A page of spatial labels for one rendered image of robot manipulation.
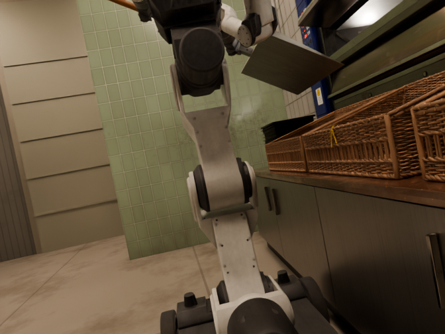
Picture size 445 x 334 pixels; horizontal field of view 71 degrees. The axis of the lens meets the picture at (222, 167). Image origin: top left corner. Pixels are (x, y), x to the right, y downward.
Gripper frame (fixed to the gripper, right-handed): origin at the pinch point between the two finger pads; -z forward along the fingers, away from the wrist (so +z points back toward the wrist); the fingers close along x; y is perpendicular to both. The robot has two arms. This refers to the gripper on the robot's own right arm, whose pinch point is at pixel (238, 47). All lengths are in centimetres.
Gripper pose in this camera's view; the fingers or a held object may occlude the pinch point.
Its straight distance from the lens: 162.3
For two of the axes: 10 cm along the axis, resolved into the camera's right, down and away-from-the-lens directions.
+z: -4.5, -1.9, -8.7
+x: 3.3, -9.4, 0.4
